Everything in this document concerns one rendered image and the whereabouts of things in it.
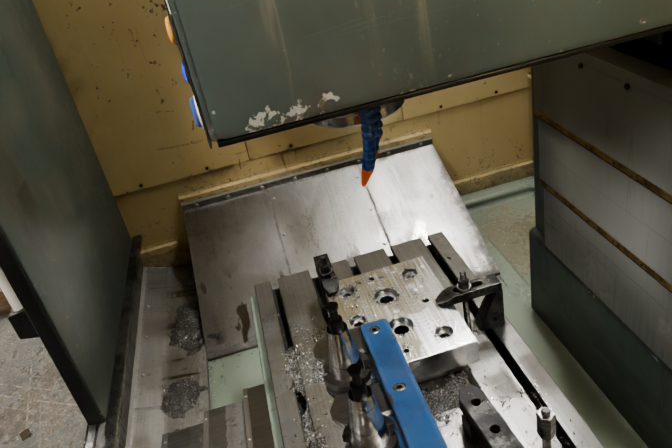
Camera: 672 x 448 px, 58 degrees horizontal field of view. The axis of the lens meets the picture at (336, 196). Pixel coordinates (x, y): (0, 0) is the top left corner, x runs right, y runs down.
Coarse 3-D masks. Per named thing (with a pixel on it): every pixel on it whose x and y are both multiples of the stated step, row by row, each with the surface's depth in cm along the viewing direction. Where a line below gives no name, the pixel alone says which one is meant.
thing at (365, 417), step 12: (348, 396) 64; (372, 396) 64; (360, 408) 64; (372, 408) 64; (360, 420) 64; (372, 420) 65; (384, 420) 67; (360, 432) 65; (372, 432) 65; (384, 432) 66; (360, 444) 66; (372, 444) 66; (384, 444) 66
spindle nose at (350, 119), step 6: (396, 102) 89; (402, 102) 91; (384, 108) 88; (390, 108) 88; (396, 108) 89; (348, 114) 86; (354, 114) 86; (384, 114) 88; (390, 114) 89; (324, 120) 88; (330, 120) 88; (336, 120) 88; (342, 120) 87; (348, 120) 87; (354, 120) 87; (324, 126) 89; (330, 126) 88; (336, 126) 88; (342, 126) 88; (348, 126) 88; (354, 126) 88
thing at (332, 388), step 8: (360, 352) 79; (368, 360) 78; (328, 368) 78; (368, 368) 79; (328, 376) 77; (368, 376) 76; (328, 384) 76; (336, 384) 75; (344, 384) 75; (368, 384) 77; (328, 392) 77; (336, 392) 76; (344, 392) 75
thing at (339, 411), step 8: (376, 384) 75; (376, 392) 74; (384, 392) 74; (336, 400) 74; (344, 400) 74; (376, 400) 73; (384, 400) 73; (336, 408) 73; (344, 408) 73; (384, 408) 72; (336, 416) 72; (344, 416) 72; (344, 424) 71
